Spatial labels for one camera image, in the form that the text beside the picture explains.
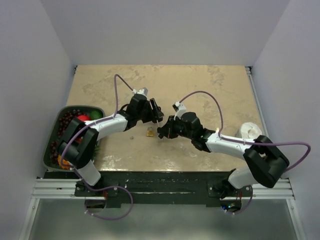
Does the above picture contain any aluminium frame rail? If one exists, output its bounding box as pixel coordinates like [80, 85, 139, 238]
[32, 178, 295, 200]

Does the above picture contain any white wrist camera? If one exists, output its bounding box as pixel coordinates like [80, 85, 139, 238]
[172, 101, 187, 120]
[132, 87, 148, 97]

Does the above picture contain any red toy apple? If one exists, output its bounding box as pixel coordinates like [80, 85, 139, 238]
[76, 114, 91, 122]

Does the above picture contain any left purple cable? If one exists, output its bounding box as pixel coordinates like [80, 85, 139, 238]
[59, 73, 137, 221]

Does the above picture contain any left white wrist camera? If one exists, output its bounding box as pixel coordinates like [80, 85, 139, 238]
[132, 87, 148, 97]

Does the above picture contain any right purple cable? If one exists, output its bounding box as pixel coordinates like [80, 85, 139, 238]
[178, 90, 312, 215]

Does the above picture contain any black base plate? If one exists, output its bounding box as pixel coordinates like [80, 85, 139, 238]
[44, 171, 253, 210]

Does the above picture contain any brass padlock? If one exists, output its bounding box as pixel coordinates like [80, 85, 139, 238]
[146, 126, 154, 137]

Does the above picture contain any purple cable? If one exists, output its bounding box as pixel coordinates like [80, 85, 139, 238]
[59, 73, 137, 221]
[178, 90, 312, 215]

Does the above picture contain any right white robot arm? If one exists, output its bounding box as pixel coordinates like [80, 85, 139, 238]
[157, 112, 290, 197]

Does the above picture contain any dark green fruit tray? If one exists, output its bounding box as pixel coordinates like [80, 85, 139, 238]
[43, 105, 106, 172]

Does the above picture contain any dark red grape bunch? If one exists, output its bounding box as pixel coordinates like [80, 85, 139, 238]
[49, 107, 83, 165]

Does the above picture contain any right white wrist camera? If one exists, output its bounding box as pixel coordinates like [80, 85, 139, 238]
[172, 101, 187, 120]

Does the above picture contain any orange toy pineapple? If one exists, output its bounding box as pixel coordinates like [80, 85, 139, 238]
[57, 155, 73, 171]

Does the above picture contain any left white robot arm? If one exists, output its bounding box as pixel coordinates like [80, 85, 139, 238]
[57, 93, 164, 196]

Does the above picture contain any green toy lime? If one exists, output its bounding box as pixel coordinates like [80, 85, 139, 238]
[89, 110, 104, 120]

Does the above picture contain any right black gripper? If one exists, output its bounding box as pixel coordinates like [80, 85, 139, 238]
[158, 115, 194, 140]

